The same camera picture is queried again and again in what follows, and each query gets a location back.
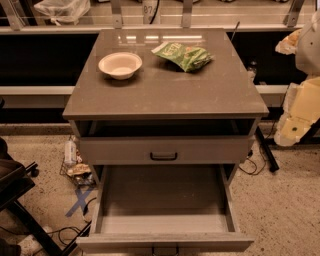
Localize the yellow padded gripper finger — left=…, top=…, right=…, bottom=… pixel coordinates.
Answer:
left=275, top=29, right=301, bottom=55
left=274, top=77, right=320, bottom=147

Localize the green jalapeno chip bag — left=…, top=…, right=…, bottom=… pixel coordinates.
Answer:
left=152, top=42, right=213, bottom=72

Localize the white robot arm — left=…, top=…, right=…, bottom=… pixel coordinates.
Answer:
left=274, top=11, right=320, bottom=146

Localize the upper grey drawer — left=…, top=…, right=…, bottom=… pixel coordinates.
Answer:
left=79, top=136, right=253, bottom=165

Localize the grey drawer cabinet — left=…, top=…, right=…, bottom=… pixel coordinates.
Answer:
left=62, top=28, right=270, bottom=185

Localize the open lower grey drawer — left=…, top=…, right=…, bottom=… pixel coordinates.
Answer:
left=77, top=165, right=254, bottom=256

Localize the clear plastic bag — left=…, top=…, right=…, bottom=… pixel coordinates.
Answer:
left=34, top=0, right=91, bottom=25

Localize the black metal leg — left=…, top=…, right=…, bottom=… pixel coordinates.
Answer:
left=255, top=127, right=279, bottom=173

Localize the white paper bowl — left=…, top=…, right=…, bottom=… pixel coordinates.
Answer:
left=98, top=52, right=142, bottom=80

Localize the white plastic bottle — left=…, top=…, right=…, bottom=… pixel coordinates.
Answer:
left=64, top=140, right=76, bottom=166

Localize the black office chair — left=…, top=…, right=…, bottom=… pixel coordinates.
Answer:
left=0, top=138, right=62, bottom=256

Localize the white power strip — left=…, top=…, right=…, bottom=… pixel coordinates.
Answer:
left=18, top=235, right=43, bottom=256

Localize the black drawer handle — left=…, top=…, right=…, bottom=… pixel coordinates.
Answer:
left=150, top=152, right=178, bottom=161

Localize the black floor cable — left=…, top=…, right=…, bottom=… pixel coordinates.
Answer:
left=0, top=197, right=98, bottom=248

